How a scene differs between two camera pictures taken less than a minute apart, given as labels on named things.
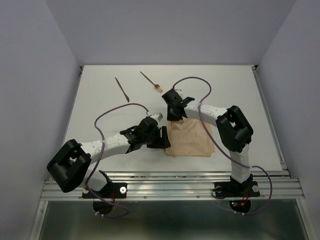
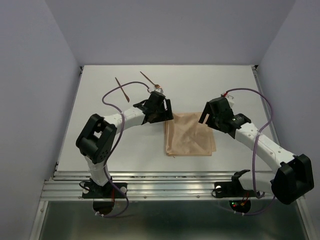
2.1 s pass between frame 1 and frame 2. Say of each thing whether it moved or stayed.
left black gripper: moved
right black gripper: moved
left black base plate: stayed
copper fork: stayed
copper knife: stayed
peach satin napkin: stayed
